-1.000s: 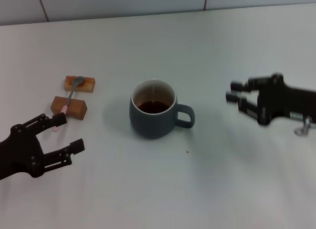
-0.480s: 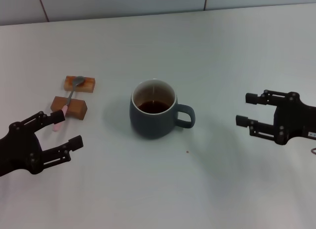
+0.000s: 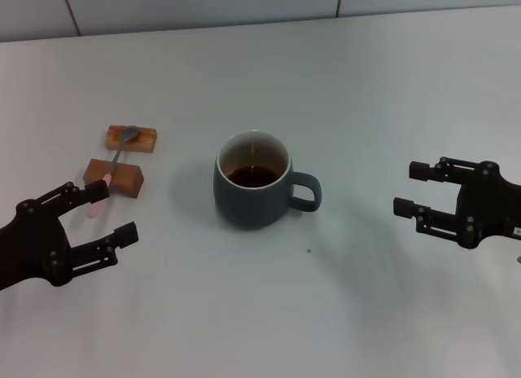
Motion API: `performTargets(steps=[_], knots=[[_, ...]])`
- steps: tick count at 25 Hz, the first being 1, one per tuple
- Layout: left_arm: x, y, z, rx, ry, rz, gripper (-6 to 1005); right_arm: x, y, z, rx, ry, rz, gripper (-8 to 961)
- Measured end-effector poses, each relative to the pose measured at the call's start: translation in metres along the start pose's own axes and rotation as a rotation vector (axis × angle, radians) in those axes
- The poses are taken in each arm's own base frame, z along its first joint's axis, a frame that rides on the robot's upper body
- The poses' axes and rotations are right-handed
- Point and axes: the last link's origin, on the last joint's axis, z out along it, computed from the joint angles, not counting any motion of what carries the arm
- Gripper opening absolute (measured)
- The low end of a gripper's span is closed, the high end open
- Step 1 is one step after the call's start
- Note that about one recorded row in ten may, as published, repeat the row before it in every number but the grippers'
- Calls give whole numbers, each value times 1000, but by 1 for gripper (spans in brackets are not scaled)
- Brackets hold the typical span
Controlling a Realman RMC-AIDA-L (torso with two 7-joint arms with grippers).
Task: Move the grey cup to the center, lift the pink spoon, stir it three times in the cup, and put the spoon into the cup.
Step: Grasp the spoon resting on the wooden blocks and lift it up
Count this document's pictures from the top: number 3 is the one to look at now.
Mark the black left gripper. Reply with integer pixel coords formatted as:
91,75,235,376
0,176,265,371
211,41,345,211
0,179,140,292

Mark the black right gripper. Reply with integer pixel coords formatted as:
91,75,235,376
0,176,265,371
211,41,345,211
392,156,521,250

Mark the pink handled metal spoon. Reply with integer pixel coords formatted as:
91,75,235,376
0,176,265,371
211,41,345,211
88,125,141,219

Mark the grey ceramic cup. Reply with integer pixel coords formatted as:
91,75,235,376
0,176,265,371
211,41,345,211
212,129,323,231

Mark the dark brown wooden block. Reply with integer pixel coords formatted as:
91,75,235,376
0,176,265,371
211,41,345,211
83,158,146,199

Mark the light orange wooden block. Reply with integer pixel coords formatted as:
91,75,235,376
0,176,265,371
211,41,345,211
104,125,159,155

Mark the dark coffee liquid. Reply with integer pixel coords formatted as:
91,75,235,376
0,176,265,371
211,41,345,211
226,165,282,190

